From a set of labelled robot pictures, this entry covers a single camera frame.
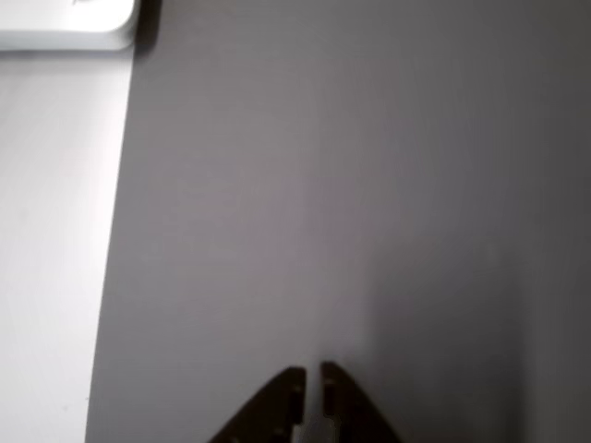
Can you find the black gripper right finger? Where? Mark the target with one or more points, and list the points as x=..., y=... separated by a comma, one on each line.
x=351, y=410

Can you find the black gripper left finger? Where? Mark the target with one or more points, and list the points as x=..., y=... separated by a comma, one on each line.
x=272, y=410

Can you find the grey work mat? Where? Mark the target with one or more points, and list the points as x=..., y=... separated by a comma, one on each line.
x=323, y=184

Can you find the white rounded flat device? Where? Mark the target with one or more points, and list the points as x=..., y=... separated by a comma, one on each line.
x=60, y=27

